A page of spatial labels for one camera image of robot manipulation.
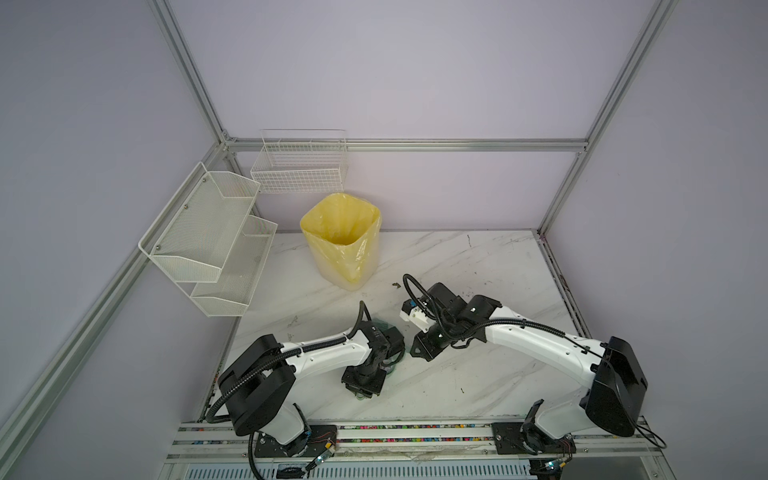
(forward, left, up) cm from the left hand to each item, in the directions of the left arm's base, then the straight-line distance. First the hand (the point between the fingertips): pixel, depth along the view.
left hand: (361, 396), depth 77 cm
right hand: (+8, -13, +9) cm, 18 cm away
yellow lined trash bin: (+54, +10, +6) cm, 56 cm away
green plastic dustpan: (+3, -7, +13) cm, 15 cm away
